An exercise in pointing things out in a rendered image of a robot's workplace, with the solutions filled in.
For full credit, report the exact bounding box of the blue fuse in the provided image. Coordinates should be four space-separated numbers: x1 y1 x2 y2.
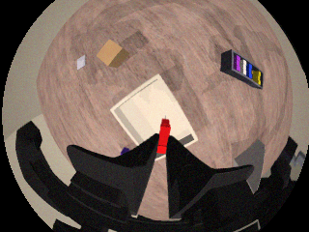
246 63 252 78

